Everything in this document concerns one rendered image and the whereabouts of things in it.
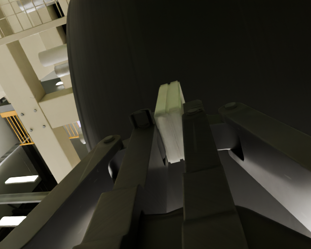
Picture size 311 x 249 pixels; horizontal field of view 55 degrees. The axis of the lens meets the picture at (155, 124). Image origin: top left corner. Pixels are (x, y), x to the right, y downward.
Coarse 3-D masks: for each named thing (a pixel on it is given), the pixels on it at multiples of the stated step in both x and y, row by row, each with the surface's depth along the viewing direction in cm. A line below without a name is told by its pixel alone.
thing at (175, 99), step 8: (176, 88) 20; (168, 96) 19; (176, 96) 18; (168, 104) 17; (176, 104) 16; (168, 112) 16; (176, 112) 16; (176, 120) 16; (176, 128) 16; (176, 136) 16
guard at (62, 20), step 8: (8, 0) 81; (16, 0) 81; (32, 0) 81; (0, 8) 82; (24, 8) 82; (32, 8) 82; (8, 16) 83; (16, 16) 83; (64, 16) 82; (32, 24) 84; (40, 24) 84; (48, 24) 83; (56, 24) 83; (24, 32) 84; (32, 32) 84; (0, 40) 85; (8, 40) 85; (16, 40) 85
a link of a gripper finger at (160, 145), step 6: (156, 126) 16; (156, 138) 15; (126, 144) 15; (162, 144) 16; (120, 150) 15; (162, 150) 16; (120, 156) 15; (162, 156) 16; (114, 162) 15; (120, 162) 15; (108, 168) 15; (114, 168) 15; (114, 174) 15
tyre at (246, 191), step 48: (96, 0) 33; (144, 0) 31; (192, 0) 30; (240, 0) 29; (288, 0) 28; (96, 48) 32; (144, 48) 30; (192, 48) 29; (240, 48) 28; (288, 48) 28; (96, 96) 31; (144, 96) 30; (192, 96) 29; (240, 96) 28; (288, 96) 28; (96, 144) 33; (240, 192) 31
